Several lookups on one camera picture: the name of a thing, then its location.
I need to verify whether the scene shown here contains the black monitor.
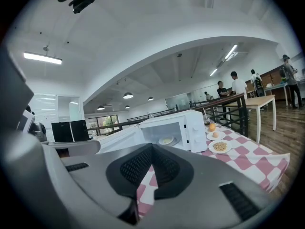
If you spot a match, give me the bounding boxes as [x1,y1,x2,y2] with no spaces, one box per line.
[70,119,90,142]
[51,122,74,143]

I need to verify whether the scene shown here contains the black metal railing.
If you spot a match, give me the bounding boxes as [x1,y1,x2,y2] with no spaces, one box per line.
[127,107,178,122]

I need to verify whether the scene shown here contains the table with checkered cloth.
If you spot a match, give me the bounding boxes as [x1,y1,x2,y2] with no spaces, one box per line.
[135,122,292,218]

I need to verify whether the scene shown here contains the brown wooden cabinets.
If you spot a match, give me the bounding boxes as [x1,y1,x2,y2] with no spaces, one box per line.
[245,65,286,100]

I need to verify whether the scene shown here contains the frosted glass partition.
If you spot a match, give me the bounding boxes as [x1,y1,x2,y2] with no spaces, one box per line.
[165,93,191,111]

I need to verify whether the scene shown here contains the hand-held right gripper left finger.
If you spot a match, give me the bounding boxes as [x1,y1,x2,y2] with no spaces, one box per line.
[42,143,154,229]

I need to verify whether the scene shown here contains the pale blue table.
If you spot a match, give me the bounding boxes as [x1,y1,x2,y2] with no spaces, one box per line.
[264,81,305,108]

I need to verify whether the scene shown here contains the white microwave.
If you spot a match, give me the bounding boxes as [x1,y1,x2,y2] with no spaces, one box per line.
[96,109,208,155]

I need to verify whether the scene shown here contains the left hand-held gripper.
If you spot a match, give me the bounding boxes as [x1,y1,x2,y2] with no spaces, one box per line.
[0,46,35,133]

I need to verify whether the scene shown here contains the large window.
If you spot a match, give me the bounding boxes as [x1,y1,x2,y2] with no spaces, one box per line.
[88,115,119,131]

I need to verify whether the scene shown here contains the clear cup with straw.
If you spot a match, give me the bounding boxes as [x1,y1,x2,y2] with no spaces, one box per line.
[203,107,211,126]

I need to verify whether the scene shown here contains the white plate of noodles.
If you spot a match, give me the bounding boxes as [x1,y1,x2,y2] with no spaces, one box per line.
[158,135,174,146]

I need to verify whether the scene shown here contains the white plate of nuts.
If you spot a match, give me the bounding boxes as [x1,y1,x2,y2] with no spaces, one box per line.
[208,139,232,154]

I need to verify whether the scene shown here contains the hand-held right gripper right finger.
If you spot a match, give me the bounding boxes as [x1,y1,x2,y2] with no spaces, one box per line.
[142,143,270,229]

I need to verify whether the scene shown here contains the long light wooden table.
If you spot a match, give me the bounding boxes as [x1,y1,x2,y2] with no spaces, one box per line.
[224,94,277,144]

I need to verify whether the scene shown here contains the black railing with wooden handrail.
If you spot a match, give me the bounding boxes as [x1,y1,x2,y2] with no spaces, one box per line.
[87,92,250,138]

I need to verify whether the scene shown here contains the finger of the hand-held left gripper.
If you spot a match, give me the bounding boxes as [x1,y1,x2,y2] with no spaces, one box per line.
[1,130,79,229]

